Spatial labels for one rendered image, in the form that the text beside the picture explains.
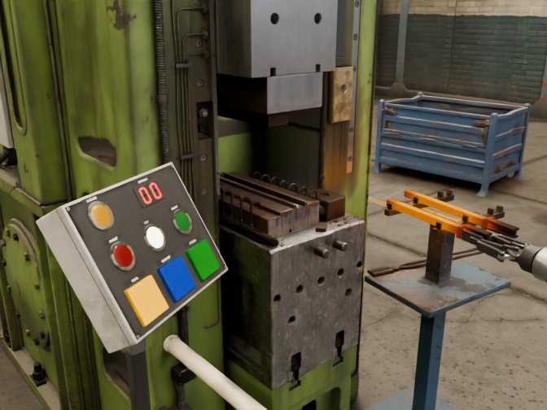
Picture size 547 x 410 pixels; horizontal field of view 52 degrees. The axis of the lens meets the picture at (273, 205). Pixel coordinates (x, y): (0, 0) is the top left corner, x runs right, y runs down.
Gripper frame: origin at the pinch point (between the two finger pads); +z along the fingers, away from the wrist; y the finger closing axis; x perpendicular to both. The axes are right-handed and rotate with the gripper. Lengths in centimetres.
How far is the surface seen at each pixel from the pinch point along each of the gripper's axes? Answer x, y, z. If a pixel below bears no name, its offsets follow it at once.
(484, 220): 1.7, 9.2, 4.4
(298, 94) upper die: 40, -43, 29
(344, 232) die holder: -1.2, -27.7, 25.3
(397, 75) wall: -47, 624, 674
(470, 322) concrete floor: -91, 93, 66
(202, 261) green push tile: 10, -83, 6
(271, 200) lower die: 8, -45, 39
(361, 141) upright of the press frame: 19, -1, 50
